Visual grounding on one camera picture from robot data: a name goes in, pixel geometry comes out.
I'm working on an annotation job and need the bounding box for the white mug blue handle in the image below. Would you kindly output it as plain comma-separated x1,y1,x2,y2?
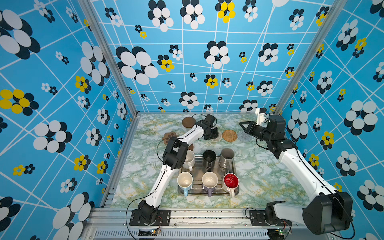
177,172,193,197

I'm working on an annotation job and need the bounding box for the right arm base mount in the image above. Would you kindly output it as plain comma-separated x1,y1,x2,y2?
246,208,292,228

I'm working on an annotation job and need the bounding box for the aluminium corner post left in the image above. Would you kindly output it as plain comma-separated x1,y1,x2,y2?
79,0,138,119

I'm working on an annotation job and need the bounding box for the black metal mug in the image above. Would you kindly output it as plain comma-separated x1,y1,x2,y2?
202,150,217,172

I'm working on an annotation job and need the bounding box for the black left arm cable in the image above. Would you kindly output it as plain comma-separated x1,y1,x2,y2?
124,191,157,240

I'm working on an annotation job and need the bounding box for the aluminium corner post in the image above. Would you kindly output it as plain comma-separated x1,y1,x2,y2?
79,0,138,119
274,0,347,115

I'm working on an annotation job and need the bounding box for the multicolour woven round coaster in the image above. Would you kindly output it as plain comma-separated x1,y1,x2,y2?
210,134,222,143

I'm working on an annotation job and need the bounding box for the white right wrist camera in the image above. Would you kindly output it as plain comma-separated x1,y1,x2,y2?
255,108,268,127

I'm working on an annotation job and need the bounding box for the stainless steel mug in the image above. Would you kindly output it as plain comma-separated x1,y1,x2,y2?
219,148,235,173

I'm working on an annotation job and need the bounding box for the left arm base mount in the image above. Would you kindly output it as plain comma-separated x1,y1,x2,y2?
129,210,171,226

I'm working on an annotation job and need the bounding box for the dark brown round wooden coaster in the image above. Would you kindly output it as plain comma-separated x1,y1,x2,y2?
182,117,196,129

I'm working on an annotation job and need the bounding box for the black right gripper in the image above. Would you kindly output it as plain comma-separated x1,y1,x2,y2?
240,121,274,145

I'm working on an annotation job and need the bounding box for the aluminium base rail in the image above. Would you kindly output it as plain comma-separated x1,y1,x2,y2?
81,208,340,240

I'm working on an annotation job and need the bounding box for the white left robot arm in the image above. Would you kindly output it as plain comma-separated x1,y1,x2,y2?
138,114,218,223

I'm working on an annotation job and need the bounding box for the white mug purple handle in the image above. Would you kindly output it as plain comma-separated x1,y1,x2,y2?
202,172,219,198

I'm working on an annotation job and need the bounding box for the tan rattan round coaster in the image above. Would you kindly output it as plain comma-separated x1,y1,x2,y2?
222,130,238,143

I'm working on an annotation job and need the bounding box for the metal serving tray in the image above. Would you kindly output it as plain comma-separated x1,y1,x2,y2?
178,155,240,197

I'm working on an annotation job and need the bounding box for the white ceramic mug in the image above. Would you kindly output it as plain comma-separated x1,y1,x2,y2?
183,150,195,172

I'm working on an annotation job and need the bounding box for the paw print cork coaster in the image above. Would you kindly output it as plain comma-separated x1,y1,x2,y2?
162,132,178,145

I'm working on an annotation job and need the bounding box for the aluminium corner post right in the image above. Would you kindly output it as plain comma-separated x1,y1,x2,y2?
274,0,347,115

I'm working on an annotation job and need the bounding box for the red interior white mug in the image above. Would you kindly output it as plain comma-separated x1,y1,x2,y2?
222,173,240,198

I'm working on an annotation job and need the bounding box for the blue woven round coaster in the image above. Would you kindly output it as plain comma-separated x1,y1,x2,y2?
237,131,254,143

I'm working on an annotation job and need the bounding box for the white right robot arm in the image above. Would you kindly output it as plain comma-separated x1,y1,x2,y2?
239,115,354,235

